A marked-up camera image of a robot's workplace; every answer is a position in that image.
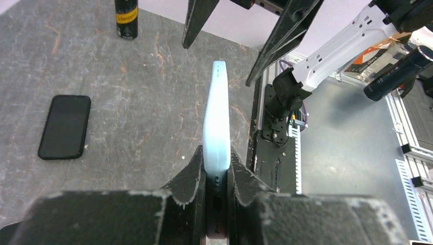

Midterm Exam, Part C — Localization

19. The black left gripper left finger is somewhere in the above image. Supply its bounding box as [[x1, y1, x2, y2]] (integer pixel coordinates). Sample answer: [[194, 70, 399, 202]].
[[1, 146, 206, 244]]

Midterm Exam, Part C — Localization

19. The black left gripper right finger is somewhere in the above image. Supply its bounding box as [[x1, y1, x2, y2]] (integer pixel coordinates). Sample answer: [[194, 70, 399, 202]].
[[227, 151, 409, 244]]

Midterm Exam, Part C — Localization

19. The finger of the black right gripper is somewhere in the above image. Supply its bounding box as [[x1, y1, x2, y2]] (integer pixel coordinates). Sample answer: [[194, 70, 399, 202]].
[[182, 0, 219, 49], [245, 0, 323, 87]]

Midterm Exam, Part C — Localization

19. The black smartphone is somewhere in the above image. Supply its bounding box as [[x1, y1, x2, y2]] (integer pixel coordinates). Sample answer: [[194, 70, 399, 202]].
[[205, 171, 227, 240]]

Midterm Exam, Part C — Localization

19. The light blue phone case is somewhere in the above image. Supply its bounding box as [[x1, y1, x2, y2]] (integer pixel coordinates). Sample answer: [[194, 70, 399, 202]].
[[203, 61, 231, 177]]

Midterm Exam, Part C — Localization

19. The black phone in black case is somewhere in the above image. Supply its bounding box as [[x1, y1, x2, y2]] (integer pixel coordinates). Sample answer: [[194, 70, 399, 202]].
[[38, 94, 91, 160]]

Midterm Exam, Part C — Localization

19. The black and yellow drink can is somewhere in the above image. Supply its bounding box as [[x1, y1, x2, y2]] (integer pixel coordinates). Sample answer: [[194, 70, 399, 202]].
[[114, 0, 138, 40]]

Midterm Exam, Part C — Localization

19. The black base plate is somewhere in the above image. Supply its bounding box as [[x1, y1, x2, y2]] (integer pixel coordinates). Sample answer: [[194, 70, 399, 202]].
[[246, 79, 296, 194]]

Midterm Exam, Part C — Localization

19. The white cable duct rail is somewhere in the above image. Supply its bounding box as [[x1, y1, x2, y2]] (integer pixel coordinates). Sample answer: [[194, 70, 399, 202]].
[[288, 119, 302, 194]]

